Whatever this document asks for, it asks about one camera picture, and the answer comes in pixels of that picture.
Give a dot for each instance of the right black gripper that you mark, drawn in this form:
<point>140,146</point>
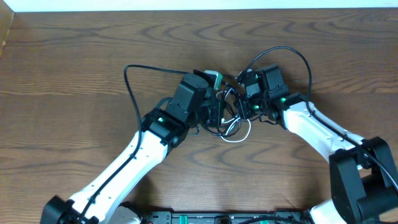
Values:
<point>245,112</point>

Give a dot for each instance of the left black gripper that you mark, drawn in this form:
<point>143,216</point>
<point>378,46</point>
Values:
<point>216,108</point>

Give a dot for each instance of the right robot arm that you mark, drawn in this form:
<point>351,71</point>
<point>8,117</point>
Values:
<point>363,175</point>

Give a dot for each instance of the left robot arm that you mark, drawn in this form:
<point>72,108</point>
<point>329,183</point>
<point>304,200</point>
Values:
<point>162,129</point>

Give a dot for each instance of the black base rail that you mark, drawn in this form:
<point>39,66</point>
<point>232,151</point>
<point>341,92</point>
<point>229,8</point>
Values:
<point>126,213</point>

